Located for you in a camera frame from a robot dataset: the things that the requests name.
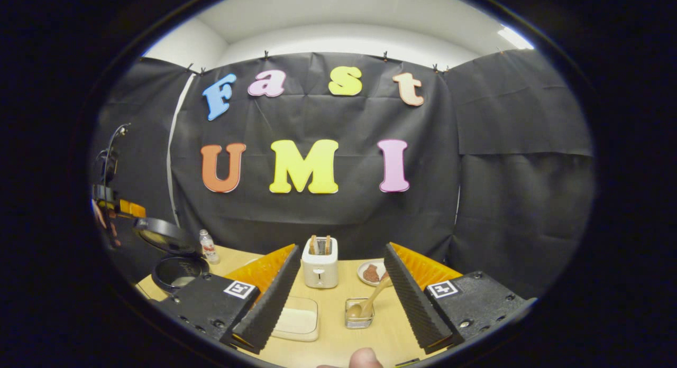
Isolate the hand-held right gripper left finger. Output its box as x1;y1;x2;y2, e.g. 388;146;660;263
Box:
151;245;300;355

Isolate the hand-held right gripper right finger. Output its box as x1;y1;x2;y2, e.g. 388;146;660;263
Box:
383;243;537;355

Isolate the clear box of rice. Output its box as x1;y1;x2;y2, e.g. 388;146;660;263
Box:
271;296;320;342

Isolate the wooden spoon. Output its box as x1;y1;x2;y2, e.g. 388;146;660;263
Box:
346;275;393;319

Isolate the dark grey rice cooker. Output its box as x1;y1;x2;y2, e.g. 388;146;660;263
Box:
132;217;212;297

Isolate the small white plate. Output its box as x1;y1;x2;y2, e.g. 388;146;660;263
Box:
357;259;393;287

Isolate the white toaster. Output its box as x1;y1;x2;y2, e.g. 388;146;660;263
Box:
301;236;339;289

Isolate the small clear bottle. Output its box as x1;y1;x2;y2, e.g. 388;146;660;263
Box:
199;229;221;265

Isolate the black backdrop cloth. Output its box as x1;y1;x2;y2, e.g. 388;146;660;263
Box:
90;50;596;300

